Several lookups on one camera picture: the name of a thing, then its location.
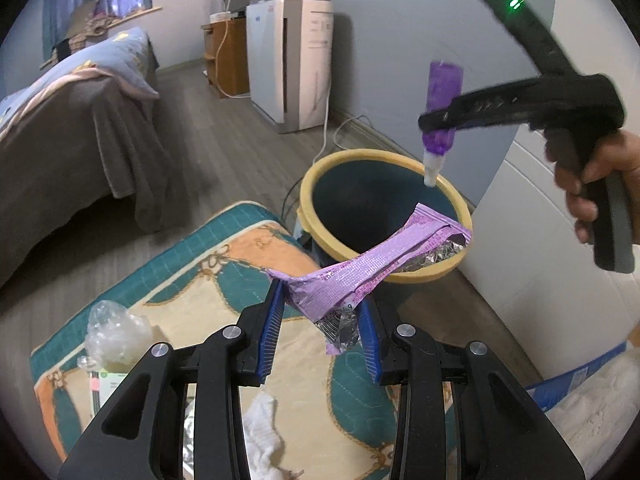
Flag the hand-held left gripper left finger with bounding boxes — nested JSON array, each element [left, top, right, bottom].
[[57, 277, 286, 480]]

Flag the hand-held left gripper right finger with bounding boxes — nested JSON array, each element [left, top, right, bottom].
[[355, 296, 586, 480]]

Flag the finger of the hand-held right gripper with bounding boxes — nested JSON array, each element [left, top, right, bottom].
[[417, 79, 547, 132]]

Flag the purple plastic bottle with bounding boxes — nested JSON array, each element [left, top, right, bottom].
[[421, 60, 465, 188]]

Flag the purple foil wrapper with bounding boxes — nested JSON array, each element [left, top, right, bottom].
[[265, 203, 473, 356]]

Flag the teal bin with yellow rim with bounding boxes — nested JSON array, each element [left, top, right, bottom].
[[295, 148, 474, 291]]

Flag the person's right hand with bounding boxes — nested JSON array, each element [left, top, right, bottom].
[[554, 129, 640, 245]]

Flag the patterned teal orange cushion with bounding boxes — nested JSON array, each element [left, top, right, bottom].
[[30, 201, 461, 480]]

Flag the white crumpled tissue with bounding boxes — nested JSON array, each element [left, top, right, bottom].
[[242, 392, 306, 480]]

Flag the clear plastic bag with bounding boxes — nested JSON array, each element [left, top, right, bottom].
[[86, 300, 153, 367]]

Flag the white printed carton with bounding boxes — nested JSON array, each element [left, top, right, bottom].
[[89, 367, 132, 417]]

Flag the white wardrobe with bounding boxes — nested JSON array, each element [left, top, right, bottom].
[[475, 0, 640, 396]]

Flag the blue flat box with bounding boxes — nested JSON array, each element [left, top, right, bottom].
[[525, 340, 631, 406]]

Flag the white air purifier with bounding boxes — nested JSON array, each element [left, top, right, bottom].
[[245, 0, 335, 135]]

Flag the white fluffy blanket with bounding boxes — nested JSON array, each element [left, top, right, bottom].
[[545, 355, 640, 480]]

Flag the wooden television cabinet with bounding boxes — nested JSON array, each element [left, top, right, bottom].
[[201, 12, 251, 98]]

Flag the bed with grey blanket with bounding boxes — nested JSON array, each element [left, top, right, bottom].
[[0, 30, 173, 286]]

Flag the blue printed quilt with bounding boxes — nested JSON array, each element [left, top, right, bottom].
[[0, 27, 161, 133]]

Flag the wooden window sill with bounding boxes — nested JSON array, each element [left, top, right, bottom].
[[40, 6, 163, 68]]

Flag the plaid cloth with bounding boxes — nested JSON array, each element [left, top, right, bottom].
[[67, 12, 119, 42]]

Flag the grey pillow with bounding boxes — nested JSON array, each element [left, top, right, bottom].
[[65, 0, 99, 36]]

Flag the white purifier power cable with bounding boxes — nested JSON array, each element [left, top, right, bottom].
[[280, 82, 401, 226]]

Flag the white television cable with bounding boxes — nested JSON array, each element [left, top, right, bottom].
[[214, 16, 251, 99]]

